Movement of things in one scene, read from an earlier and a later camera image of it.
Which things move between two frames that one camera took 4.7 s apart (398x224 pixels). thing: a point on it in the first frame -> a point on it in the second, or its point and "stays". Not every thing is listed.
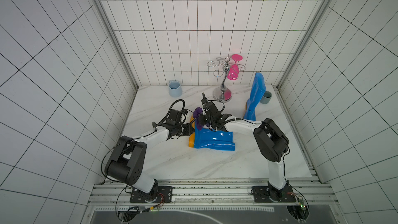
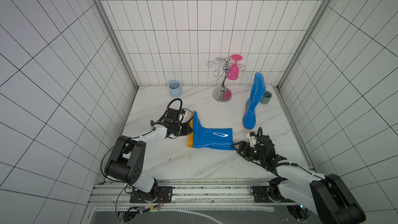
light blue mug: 174,88 stays
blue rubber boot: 207,138 stays
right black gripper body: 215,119 -> 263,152
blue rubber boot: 258,88 stays
